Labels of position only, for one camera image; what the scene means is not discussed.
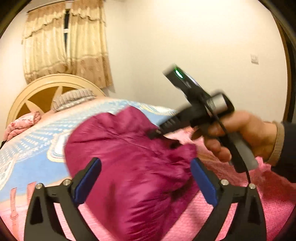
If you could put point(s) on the beige patterned curtain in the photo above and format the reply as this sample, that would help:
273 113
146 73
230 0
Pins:
57 39

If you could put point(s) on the black left gripper finger tool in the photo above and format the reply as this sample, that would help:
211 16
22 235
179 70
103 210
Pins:
157 133

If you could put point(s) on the cream wooden headboard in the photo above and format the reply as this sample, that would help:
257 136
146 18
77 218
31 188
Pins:
39 94

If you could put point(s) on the pink floral folded blanket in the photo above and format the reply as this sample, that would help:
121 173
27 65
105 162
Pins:
21 124

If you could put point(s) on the grey striped pillow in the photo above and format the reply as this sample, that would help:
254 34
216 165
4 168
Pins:
72 98

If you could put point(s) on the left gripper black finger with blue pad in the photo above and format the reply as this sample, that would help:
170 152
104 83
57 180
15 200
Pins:
42 222
248 221

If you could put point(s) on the dark sleeve forearm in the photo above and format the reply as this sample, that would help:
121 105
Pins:
282 159

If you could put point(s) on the person's right hand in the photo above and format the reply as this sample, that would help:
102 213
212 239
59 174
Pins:
242 128

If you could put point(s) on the white wall switch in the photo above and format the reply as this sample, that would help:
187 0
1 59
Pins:
254 59

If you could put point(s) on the magenta puffer jacket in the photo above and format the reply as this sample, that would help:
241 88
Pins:
144 185

